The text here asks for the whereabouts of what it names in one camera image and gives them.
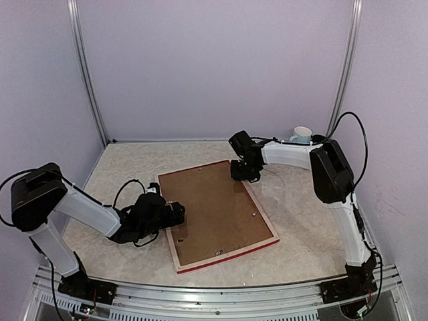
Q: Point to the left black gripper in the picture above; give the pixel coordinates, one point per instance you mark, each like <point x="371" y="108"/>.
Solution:
<point x="179" y="216"/>

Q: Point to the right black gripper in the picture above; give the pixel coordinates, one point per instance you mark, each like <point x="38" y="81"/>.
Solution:
<point x="235" y="175"/>

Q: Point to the brown backing board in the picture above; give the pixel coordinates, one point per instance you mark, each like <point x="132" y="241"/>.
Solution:
<point x="214" y="214"/>

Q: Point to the wooden red picture frame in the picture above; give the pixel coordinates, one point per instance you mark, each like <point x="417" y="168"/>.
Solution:
<point x="261" y="214"/>

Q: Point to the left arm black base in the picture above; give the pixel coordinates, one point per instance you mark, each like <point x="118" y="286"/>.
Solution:
<point x="79" y="285"/>

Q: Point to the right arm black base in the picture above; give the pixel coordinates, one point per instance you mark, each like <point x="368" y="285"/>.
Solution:
<point x="359" y="281"/>

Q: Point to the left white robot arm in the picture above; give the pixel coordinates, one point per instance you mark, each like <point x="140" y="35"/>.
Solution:
<point x="37" y="193"/>

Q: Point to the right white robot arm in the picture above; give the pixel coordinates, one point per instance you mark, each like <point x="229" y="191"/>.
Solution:
<point x="332" y="177"/>

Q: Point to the light blue mug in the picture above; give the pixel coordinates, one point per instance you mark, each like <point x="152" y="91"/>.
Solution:
<point x="301" y="135"/>

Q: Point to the dark green mug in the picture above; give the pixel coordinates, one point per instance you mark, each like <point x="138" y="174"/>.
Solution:
<point x="318" y="138"/>

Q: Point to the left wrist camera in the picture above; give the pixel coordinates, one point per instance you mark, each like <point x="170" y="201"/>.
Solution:
<point x="153" y="188"/>

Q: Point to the aluminium front rail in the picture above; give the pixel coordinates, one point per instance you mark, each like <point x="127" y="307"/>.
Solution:
<point x="294" y="301"/>

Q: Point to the right aluminium corner post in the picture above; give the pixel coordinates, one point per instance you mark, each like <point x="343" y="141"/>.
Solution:
<point x="347" y="64"/>

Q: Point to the aluminium corner post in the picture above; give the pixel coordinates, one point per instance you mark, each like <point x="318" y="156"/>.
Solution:
<point x="347" y="64"/>
<point x="77" y="34"/>

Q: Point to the left aluminium corner post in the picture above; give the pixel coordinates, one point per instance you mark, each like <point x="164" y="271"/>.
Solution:
<point x="77" y="34"/>

